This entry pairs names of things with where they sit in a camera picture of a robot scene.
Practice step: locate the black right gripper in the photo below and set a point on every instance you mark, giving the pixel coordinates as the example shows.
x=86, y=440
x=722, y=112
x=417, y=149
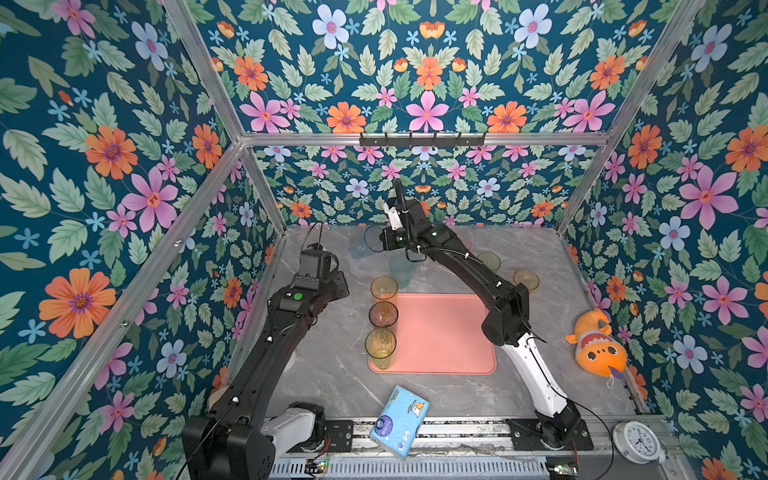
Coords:
x=386, y=237

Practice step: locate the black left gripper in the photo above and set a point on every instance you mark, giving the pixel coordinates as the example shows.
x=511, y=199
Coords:
x=340, y=279

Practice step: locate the yellow plastic cup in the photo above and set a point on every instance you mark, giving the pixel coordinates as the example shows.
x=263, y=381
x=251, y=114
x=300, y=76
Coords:
x=384, y=289

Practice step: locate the dark grey plastic cup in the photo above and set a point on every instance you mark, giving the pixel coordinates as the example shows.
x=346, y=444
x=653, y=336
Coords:
x=383, y=315

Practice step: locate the light green tall cup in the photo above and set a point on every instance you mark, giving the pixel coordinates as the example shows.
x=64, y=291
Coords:
x=380, y=345

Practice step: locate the pink plastic tray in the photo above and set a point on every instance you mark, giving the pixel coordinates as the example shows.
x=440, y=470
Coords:
x=440, y=334

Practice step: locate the blue transparent cup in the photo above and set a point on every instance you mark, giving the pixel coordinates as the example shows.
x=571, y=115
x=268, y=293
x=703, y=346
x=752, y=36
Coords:
x=366, y=244

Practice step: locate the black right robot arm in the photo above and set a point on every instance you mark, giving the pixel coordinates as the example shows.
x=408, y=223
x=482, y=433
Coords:
x=507, y=323

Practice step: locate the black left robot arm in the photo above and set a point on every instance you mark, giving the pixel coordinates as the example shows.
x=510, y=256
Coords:
x=236, y=439

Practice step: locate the clear transparent cup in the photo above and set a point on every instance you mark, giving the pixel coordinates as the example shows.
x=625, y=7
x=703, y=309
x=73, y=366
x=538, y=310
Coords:
x=427, y=265

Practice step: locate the teal frosted cup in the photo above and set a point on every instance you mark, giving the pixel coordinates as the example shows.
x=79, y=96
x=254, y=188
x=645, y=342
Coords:
x=401, y=270

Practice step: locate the pink transparent cup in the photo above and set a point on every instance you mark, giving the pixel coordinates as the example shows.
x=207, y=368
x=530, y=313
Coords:
x=466, y=241

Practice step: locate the green short cup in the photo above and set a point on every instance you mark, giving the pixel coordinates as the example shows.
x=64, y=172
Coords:
x=490, y=260

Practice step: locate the amber short cup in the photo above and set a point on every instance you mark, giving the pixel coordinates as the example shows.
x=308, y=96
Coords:
x=528, y=278

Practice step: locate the blue tissue pack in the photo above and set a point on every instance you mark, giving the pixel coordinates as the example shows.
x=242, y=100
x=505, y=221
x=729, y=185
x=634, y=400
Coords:
x=397, y=426

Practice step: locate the orange fish plush toy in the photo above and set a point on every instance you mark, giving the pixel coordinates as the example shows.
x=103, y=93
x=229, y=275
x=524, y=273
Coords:
x=596, y=351

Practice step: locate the white alarm clock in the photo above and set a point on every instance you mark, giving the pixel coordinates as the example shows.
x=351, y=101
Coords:
x=637, y=443

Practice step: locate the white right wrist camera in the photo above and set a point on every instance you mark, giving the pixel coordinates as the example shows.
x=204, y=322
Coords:
x=397, y=211

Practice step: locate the black hook rail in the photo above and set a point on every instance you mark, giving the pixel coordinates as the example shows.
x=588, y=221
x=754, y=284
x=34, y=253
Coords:
x=438, y=140

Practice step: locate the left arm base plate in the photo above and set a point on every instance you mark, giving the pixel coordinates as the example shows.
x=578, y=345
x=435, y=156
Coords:
x=334, y=436

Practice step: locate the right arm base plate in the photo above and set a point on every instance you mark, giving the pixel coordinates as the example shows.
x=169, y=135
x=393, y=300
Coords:
x=533, y=435

